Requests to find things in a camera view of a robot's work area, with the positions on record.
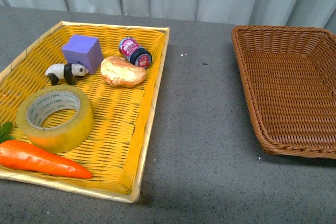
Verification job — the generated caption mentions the yellow tape roll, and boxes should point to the yellow tape roll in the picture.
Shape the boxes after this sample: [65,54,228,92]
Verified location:
[16,85,94,153]

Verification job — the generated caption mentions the brown wicker basket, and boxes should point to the brown wicker basket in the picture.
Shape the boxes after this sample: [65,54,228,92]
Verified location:
[232,25,335,159]

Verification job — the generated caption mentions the toy bread loaf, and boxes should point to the toy bread loaf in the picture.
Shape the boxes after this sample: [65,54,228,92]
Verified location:
[100,56,146,87]

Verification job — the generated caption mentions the small red-labelled can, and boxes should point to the small red-labelled can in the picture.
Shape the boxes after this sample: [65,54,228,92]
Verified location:
[119,37,152,69]

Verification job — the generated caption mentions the purple foam cube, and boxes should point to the purple foam cube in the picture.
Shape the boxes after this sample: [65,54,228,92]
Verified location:
[61,34,103,74]

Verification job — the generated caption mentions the toy panda figure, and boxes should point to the toy panda figure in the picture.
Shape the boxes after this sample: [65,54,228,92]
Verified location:
[45,63,89,86]

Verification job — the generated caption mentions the orange toy carrot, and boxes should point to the orange toy carrot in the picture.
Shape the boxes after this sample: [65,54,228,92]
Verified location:
[1,122,92,179]

